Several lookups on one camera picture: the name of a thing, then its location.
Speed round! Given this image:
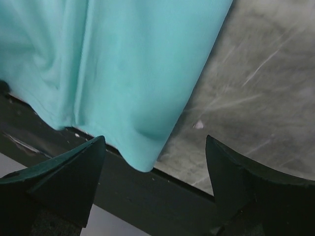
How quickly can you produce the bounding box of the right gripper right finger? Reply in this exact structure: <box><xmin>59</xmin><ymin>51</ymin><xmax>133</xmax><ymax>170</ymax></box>
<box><xmin>205</xmin><ymin>136</ymin><xmax>315</xmax><ymax>236</ymax></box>

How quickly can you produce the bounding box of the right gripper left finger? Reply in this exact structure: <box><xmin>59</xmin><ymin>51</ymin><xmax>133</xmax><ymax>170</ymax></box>
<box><xmin>0</xmin><ymin>136</ymin><xmax>106</xmax><ymax>236</ymax></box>

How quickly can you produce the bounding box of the teal t shirt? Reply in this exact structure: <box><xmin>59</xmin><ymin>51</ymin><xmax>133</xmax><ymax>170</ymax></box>
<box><xmin>0</xmin><ymin>0</ymin><xmax>232</xmax><ymax>172</ymax></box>

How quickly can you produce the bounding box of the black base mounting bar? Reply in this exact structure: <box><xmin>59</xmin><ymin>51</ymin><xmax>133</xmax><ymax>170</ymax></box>
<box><xmin>0</xmin><ymin>82</ymin><xmax>221</xmax><ymax>236</ymax></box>

